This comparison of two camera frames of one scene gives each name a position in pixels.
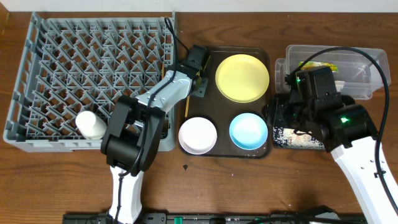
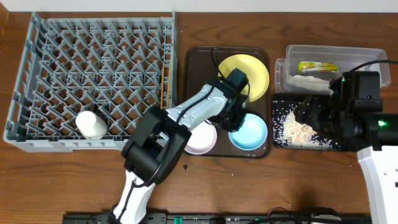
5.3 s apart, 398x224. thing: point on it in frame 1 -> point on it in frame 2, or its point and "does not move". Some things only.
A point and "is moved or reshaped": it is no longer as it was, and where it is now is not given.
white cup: x=90 y=126 does not move
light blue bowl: x=248 y=131 does not move
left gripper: x=202 y=89 -> x=239 y=118
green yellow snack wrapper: x=311 y=64 does not move
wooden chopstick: x=188 y=102 is moved or reshaped
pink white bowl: x=198 y=135 does not move
